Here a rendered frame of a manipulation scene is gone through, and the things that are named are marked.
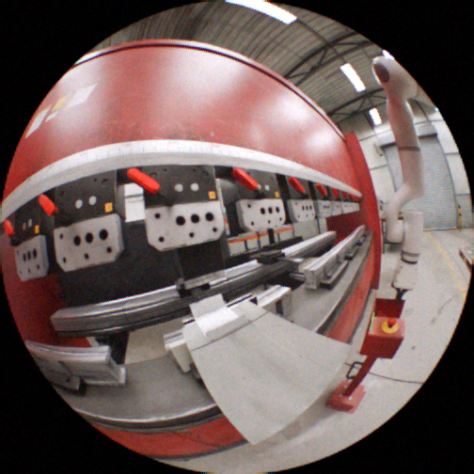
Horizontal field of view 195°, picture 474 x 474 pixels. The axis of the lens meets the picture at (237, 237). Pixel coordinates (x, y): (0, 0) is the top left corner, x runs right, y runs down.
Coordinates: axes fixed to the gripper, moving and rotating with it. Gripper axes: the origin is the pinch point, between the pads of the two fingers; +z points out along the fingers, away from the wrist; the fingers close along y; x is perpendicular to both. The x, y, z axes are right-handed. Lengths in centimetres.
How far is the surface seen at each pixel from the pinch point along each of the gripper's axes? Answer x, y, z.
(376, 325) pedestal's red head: -10.4, -7.0, 7.2
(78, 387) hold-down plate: -94, -40, -4
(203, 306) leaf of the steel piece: -50, -46, -14
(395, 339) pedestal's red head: -15.5, 1.9, 6.7
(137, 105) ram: -59, -48, -65
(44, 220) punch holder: -82, -48, -41
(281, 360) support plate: -48, -24, -14
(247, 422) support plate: -57, -20, -15
